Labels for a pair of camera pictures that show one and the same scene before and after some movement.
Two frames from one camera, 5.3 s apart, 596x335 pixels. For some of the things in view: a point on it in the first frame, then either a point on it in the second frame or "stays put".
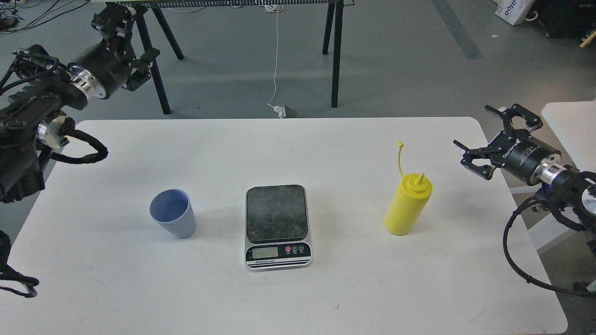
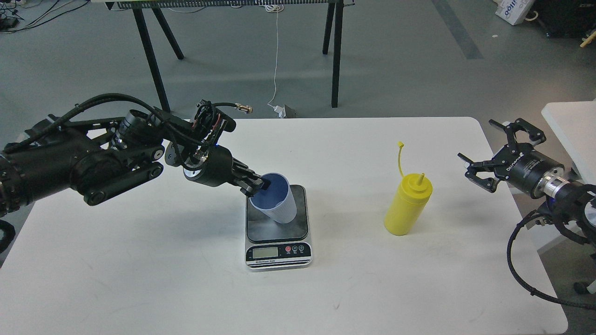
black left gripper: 101,69 → 217,170
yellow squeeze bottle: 409,202 stays put
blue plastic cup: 172,210 → 277,201
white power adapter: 281,110 stays put
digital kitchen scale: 277,232 stays put
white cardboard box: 513,11 stays put
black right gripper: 521,156 → 518,163
